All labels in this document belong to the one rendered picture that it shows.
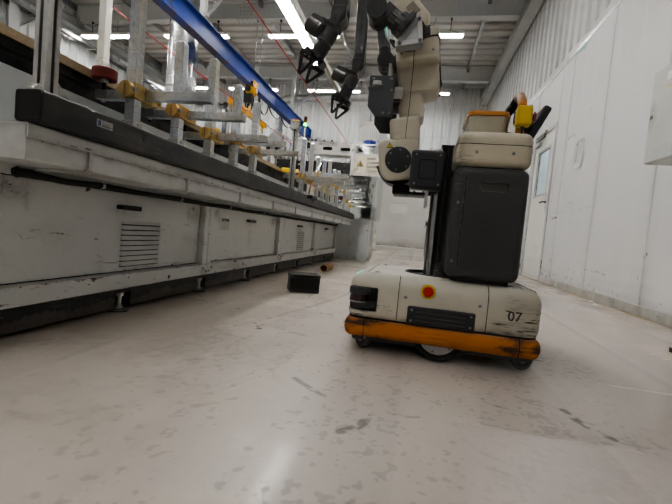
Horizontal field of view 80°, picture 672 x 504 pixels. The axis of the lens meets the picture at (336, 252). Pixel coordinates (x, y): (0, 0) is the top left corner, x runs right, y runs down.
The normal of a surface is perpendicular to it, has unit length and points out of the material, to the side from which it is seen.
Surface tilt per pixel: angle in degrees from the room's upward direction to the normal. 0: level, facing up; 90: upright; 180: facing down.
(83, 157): 90
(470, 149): 90
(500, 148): 90
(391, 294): 90
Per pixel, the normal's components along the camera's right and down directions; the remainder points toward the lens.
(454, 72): -0.19, 0.04
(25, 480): 0.09, -0.99
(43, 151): 0.98, 0.10
